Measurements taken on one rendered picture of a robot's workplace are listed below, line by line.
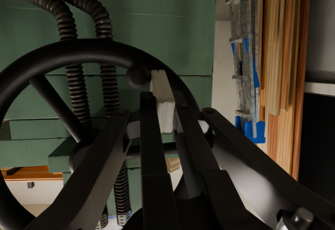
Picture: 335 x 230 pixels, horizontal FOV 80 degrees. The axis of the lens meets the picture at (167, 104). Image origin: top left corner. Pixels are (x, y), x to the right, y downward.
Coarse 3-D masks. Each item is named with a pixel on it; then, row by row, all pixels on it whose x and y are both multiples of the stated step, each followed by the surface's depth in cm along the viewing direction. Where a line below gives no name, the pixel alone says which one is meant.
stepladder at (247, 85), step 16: (240, 0) 116; (256, 0) 113; (240, 16) 131; (256, 16) 115; (240, 32) 133; (256, 32) 116; (240, 48) 136; (256, 48) 118; (240, 64) 138; (256, 64) 120; (240, 80) 135; (256, 80) 121; (240, 96) 137; (256, 96) 123; (240, 112) 134; (256, 112) 125; (240, 128) 142; (256, 128) 127
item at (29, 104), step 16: (48, 80) 40; (64, 80) 40; (96, 80) 41; (192, 80) 44; (208, 80) 45; (32, 96) 40; (64, 96) 41; (96, 96) 42; (128, 96) 43; (208, 96) 45; (16, 112) 40; (32, 112) 40; (48, 112) 41; (96, 112) 42
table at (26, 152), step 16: (0, 128) 48; (0, 144) 40; (16, 144) 41; (32, 144) 41; (48, 144) 42; (64, 144) 38; (0, 160) 41; (16, 160) 41; (32, 160) 42; (48, 160) 33; (64, 160) 33; (128, 160) 35
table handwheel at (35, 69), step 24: (48, 48) 22; (72, 48) 22; (96, 48) 22; (120, 48) 23; (0, 72) 22; (24, 72) 22; (48, 72) 23; (168, 72) 24; (0, 96) 22; (48, 96) 23; (192, 96) 26; (0, 120) 23; (72, 120) 24; (168, 144) 27; (72, 168) 23; (0, 192) 24; (0, 216) 24; (24, 216) 25
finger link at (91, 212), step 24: (120, 120) 13; (96, 144) 11; (120, 144) 12; (96, 168) 9; (120, 168) 12; (72, 192) 8; (96, 192) 9; (48, 216) 7; (72, 216) 7; (96, 216) 9
